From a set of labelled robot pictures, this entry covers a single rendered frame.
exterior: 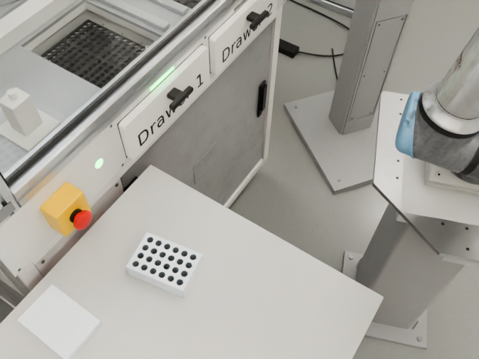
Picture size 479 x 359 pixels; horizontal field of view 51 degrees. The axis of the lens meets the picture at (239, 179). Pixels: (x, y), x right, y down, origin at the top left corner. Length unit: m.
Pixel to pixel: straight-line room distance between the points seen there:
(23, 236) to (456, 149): 0.79
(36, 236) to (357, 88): 1.37
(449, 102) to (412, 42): 1.90
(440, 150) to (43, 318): 0.78
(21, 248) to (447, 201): 0.88
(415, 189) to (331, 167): 0.94
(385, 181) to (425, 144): 0.26
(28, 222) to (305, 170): 1.36
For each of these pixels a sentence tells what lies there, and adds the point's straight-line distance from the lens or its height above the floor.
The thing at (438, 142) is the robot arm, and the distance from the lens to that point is 0.95.
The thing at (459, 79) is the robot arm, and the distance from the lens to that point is 0.88.
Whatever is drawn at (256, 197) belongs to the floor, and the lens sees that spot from 2.02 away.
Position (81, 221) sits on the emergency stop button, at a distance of 0.97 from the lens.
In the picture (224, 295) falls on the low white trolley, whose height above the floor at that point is 0.76.
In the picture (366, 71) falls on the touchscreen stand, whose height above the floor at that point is 0.39.
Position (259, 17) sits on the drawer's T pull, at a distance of 1.29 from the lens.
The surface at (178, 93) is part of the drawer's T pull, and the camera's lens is 1.10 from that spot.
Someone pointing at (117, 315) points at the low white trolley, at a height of 0.76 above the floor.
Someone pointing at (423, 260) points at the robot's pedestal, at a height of 0.50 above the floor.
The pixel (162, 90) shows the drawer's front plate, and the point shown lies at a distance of 1.09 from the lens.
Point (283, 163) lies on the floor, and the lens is 2.13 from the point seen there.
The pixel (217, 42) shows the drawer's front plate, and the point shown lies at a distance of 1.21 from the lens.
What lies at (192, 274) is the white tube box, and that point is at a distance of 0.99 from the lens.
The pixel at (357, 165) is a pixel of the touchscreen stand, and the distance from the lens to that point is 2.13.
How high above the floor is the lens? 1.70
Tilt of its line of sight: 55 degrees down
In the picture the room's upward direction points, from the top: 2 degrees clockwise
